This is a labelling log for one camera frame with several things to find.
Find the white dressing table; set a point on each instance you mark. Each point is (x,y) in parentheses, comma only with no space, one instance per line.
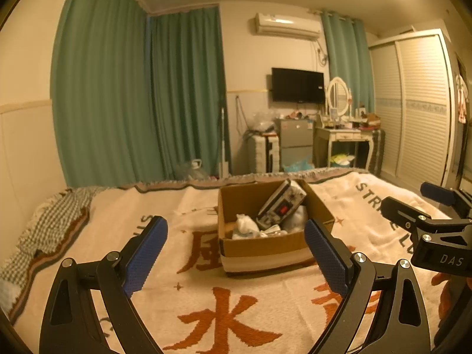
(341,136)

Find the black packet with white label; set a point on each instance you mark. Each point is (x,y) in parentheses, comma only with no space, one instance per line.
(282,202)

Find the blue plastic bag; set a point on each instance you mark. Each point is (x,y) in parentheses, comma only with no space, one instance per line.
(298,166)

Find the white air conditioner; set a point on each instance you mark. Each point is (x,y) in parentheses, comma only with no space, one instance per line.
(285,25)

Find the checkered cloth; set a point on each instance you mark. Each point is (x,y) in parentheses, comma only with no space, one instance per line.
(48,221)

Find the white oval mirror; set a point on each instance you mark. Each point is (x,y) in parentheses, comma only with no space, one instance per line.
(338,96)

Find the white cloth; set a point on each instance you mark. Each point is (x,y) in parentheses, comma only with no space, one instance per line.
(246,225)

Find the black wall television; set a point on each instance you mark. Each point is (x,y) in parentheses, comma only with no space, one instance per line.
(298,84)

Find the wide green curtain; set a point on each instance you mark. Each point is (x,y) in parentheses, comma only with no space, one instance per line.
(103,88)

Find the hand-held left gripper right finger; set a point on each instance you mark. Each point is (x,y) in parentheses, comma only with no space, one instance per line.
(326,258)

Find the narrow green curtain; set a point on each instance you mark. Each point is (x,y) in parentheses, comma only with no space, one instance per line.
(348,51)

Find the white louvered wardrobe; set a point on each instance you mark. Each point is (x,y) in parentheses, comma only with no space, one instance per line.
(416,110)

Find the dark striped cloth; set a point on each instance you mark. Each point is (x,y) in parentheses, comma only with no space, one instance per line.
(378,151)

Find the silver mini fridge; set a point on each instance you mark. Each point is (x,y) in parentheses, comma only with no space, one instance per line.
(295,143)

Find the white bag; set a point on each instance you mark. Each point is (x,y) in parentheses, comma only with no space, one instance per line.
(297,217)

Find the cream printed blanket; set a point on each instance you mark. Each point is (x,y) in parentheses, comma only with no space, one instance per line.
(228,313)

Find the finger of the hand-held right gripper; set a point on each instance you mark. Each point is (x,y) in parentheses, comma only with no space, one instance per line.
(437,193)
(402,212)

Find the clear plastic bag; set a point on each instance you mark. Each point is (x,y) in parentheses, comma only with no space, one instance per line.
(263,121)

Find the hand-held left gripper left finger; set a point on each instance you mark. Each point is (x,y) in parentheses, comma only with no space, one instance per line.
(145,256)

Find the clear water jug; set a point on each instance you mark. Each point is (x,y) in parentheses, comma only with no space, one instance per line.
(191,171)

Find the clear packet with blue contents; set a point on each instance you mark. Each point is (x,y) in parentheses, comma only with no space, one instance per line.
(258,233)

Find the brown cardboard box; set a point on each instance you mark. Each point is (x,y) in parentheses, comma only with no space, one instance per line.
(265,252)

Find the white suitcase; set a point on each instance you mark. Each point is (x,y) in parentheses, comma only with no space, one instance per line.
(262,153)

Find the small photo frame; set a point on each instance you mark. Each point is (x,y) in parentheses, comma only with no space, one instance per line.
(333,113)

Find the hanging clothes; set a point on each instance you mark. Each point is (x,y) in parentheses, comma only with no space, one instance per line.
(461,99)

